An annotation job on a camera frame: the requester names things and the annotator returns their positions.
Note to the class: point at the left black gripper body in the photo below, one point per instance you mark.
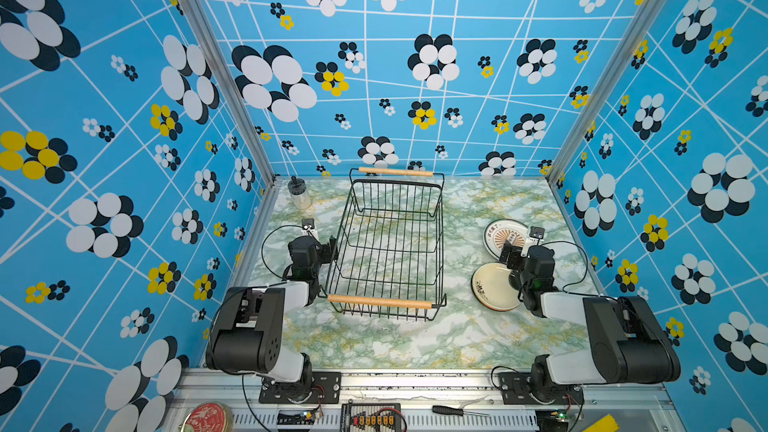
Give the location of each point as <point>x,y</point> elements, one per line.
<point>324,257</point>

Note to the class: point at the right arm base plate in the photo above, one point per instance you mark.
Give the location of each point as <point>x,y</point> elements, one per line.
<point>518,388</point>

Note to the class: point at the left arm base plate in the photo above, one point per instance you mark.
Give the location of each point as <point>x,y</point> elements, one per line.
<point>320,388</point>

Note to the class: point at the clear jar black lid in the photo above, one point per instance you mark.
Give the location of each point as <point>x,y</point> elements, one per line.
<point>299,193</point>

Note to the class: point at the red round tin lid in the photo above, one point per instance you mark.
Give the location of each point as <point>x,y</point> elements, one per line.
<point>208,417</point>

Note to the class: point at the cream small plate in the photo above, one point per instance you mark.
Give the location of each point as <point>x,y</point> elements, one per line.
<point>492,288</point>

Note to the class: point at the yellow paper sheet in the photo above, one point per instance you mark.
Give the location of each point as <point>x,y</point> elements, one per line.
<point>606,423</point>

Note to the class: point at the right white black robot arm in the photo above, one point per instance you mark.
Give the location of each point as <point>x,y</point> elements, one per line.
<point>626,343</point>

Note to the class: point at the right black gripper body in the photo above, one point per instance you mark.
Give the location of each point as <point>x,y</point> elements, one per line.
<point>517,262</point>

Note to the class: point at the black screwdriver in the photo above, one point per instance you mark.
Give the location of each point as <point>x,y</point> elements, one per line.
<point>453,411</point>

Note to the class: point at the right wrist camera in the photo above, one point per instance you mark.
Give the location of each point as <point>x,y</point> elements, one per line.
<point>534,237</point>

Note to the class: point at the black wire dish rack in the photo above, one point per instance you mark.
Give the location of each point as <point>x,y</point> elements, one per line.
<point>390,246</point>

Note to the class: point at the small green circuit board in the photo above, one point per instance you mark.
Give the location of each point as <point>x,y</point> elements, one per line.
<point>296,417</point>

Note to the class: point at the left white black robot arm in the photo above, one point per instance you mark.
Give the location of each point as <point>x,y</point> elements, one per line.
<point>247,330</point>

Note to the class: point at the black terminal power board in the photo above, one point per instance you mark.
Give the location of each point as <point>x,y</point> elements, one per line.
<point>373,417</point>

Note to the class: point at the white plate orange sunburst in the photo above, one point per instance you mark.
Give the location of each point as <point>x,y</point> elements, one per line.
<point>503,231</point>

